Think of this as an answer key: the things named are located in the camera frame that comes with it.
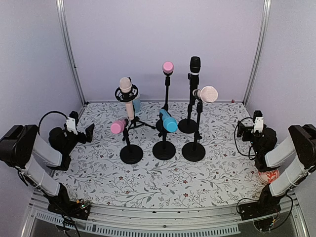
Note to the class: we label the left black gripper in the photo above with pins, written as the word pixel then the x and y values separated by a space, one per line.
pixel 89 134

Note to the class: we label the blue microphone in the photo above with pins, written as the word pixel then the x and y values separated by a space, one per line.
pixel 168 122

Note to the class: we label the beige pink microphone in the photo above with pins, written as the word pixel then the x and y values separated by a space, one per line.
pixel 207 94

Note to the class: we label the right aluminium frame post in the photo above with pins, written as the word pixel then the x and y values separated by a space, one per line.
pixel 258 51

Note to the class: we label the aluminium frame post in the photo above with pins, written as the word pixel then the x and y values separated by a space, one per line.
pixel 258 51
pixel 66 37

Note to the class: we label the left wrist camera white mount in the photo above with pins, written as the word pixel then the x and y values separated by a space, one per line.
pixel 71 125

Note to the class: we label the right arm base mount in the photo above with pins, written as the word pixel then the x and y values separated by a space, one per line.
pixel 249 209

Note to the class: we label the red white patterned bowl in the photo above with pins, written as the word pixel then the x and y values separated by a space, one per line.
pixel 268 176

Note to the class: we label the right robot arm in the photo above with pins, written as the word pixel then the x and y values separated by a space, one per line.
pixel 296 155

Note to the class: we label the black tripod shockmount stand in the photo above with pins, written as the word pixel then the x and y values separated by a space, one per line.
pixel 135 123

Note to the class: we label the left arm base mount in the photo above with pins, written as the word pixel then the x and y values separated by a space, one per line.
pixel 75 209

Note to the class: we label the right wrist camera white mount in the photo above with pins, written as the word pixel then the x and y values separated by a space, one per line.
pixel 258 125

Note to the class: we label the front aluminium rail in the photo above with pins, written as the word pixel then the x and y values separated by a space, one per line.
pixel 112 221

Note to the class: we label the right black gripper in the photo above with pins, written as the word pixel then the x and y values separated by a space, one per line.
pixel 242 128

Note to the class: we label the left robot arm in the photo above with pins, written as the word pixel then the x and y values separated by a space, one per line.
pixel 22 148

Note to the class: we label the left aluminium frame post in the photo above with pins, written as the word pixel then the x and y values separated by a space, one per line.
pixel 66 37

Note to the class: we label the pink microphone back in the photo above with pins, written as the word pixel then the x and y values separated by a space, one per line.
pixel 168 68

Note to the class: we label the black microphone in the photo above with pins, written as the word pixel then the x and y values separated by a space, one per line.
pixel 195 71

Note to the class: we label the light blue cup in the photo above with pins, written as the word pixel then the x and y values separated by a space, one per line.
pixel 137 103

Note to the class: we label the beige microphone in shockmount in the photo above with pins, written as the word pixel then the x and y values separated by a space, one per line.
pixel 126 87

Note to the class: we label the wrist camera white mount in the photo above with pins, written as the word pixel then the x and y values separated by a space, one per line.
pixel 71 125
pixel 258 125

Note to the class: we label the floral table mat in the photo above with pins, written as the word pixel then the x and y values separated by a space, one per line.
pixel 223 177

